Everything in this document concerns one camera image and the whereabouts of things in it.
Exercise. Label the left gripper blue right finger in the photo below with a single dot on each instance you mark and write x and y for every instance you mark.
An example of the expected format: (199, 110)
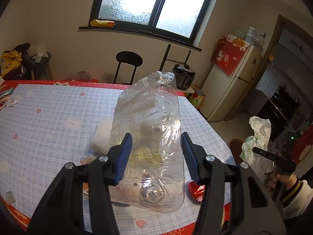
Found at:
(192, 155)

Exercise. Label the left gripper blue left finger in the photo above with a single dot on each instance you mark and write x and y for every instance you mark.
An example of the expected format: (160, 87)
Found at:
(122, 155)

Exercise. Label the crushed red drink can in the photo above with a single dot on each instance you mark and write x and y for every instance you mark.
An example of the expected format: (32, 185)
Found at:
(194, 192)

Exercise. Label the clear crushed plastic bottle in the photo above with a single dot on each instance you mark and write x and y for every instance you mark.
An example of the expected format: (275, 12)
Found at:
(154, 175)

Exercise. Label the white plastic trash bag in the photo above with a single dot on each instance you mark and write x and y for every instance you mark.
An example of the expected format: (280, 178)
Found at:
(262, 132)

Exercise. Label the black kitchen stove unit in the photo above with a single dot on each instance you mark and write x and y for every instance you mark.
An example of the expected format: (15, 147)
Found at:
(279, 109)

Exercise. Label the right hand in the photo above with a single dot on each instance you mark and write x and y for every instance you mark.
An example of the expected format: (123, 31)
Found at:
(288, 179)

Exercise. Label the cream two-door refrigerator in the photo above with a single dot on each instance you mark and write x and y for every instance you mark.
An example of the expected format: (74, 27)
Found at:
(223, 91)

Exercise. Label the black electric pressure cooker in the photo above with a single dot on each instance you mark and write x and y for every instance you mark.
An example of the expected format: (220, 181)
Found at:
(184, 75)

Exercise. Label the black round stool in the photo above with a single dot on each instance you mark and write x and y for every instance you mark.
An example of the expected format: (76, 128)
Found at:
(130, 58)

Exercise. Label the red fridge cover cloth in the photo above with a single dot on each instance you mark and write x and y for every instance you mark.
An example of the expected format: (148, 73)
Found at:
(229, 52)

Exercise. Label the yellow orange snack bag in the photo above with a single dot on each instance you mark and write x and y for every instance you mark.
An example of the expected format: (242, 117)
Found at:
(102, 23)

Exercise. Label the yellow clothes pile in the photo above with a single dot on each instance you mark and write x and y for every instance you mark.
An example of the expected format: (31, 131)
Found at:
(12, 62)

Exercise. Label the black framed window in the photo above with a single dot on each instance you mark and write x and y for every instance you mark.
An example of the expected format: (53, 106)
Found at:
(177, 21)

